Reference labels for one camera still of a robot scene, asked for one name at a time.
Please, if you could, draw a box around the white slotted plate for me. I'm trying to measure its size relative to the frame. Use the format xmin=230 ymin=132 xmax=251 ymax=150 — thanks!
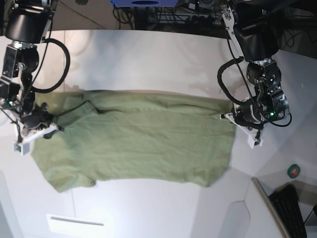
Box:
xmin=47 ymin=214 xmax=109 ymax=238

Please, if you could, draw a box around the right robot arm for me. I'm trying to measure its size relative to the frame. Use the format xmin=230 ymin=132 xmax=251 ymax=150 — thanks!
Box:
xmin=0 ymin=0 xmax=70 ymax=143

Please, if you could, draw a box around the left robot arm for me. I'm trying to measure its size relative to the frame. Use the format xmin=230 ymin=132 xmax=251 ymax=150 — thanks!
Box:
xmin=217 ymin=0 xmax=292 ymax=130

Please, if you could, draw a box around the black keyboard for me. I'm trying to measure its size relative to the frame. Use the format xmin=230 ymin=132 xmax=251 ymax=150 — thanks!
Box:
xmin=269 ymin=184 xmax=307 ymax=238

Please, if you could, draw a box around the power strip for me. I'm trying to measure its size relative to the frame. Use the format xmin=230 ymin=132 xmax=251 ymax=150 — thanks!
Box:
xmin=188 ymin=14 xmax=235 ymax=26

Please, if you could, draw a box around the blue box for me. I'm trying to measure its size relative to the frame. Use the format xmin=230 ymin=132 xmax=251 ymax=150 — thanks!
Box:
xmin=110 ymin=0 xmax=178 ymax=7

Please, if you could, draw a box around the green t-shirt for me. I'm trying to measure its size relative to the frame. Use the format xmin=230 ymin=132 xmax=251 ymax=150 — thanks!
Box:
xmin=32 ymin=91 xmax=236 ymax=192

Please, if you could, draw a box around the green tape roll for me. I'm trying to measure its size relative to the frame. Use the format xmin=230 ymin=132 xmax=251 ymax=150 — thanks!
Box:
xmin=287 ymin=164 xmax=301 ymax=179

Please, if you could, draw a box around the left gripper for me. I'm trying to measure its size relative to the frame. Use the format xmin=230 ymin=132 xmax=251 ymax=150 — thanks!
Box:
xmin=232 ymin=103 xmax=264 ymax=130

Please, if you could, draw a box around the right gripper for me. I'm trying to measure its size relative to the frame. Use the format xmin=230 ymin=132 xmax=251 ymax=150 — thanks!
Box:
xmin=14 ymin=102 xmax=60 ymax=139

